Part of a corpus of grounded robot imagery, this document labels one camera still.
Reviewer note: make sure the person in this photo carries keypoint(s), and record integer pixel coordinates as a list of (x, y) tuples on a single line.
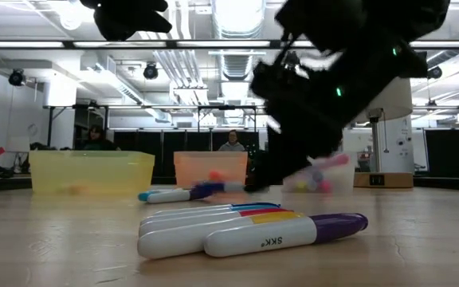
[(96, 139), (232, 142)]

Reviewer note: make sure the black aluminium table frame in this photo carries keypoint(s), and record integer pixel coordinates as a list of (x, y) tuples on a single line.
[(94, 44)]

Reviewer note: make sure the clear plastic bin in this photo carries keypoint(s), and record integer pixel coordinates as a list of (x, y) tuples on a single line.
[(345, 179)]

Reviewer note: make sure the light blue cap slim marker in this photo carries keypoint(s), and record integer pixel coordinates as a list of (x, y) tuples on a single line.
[(150, 195)]

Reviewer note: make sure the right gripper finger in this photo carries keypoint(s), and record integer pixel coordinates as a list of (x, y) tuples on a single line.
[(297, 165), (271, 171)]

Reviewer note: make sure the orange translucent plastic bin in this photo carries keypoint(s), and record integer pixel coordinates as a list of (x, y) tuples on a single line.
[(197, 165)]

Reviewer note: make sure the white pillar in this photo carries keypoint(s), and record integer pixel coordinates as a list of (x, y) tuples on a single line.
[(401, 147)]

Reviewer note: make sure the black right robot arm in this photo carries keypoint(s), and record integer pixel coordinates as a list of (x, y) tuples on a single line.
[(373, 28)]

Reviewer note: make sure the pink Expo marker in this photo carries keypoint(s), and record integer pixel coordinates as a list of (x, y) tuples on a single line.
[(216, 176)]

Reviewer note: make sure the red chunky highlighter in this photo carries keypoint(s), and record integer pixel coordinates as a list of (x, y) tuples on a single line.
[(331, 161)]

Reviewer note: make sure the black partition panels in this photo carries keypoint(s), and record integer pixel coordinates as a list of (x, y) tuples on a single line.
[(142, 143)]

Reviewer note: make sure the white shade wooden table lamp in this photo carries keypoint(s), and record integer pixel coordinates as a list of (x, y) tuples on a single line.
[(389, 99)]

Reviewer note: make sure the purple cap SKK marker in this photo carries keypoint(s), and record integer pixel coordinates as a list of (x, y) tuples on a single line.
[(277, 235)]

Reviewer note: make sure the black ceiling spotlight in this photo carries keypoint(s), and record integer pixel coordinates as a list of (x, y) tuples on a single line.
[(16, 77), (434, 72), (150, 71)]

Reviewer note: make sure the yellow translucent plastic bin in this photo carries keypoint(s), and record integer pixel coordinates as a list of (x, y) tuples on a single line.
[(90, 171)]

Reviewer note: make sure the yellow cap SKK marker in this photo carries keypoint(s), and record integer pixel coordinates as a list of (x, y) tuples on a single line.
[(173, 241)]

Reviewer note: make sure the dark blue cap slim marker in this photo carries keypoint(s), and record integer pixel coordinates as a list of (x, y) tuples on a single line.
[(205, 190)]

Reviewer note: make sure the pink chunky highlighter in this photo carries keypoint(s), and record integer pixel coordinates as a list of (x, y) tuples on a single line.
[(325, 186)]

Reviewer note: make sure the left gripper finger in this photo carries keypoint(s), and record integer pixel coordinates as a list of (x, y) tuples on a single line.
[(147, 5), (130, 24)]

